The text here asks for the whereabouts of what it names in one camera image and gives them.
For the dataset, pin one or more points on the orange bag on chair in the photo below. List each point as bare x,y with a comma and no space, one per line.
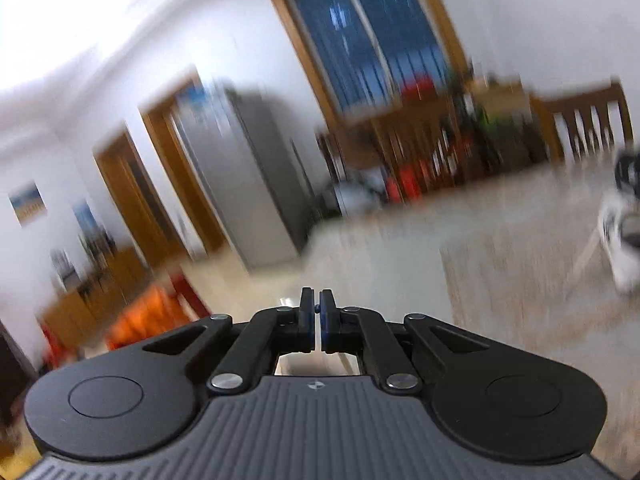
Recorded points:
154,313

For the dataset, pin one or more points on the black bicycle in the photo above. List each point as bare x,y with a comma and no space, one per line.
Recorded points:
358,193

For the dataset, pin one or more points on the blue water dispenser bottle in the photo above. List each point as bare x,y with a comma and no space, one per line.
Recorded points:
88,225

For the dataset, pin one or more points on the wooden dining chair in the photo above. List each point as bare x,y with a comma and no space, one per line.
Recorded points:
421,147

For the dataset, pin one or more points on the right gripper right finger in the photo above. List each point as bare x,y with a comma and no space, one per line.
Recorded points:
365,334

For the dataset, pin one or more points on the black nike shoe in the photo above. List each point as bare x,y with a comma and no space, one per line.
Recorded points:
627,173

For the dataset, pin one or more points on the silver refrigerator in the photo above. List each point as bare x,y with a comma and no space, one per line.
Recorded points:
246,172

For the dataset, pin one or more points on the red wooden chair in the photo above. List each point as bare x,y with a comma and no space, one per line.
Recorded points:
177,285

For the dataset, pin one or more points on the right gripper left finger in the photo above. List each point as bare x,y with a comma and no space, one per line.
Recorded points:
270,334

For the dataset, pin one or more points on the framed landscape picture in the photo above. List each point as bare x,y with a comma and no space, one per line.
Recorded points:
27,203

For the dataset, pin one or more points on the wooden chair by wall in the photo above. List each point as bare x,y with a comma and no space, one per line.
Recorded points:
584,123

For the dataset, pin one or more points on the wooden sideboard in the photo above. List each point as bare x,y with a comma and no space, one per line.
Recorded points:
78,317

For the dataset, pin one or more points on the cream shoelace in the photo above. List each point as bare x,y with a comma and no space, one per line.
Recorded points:
345,364

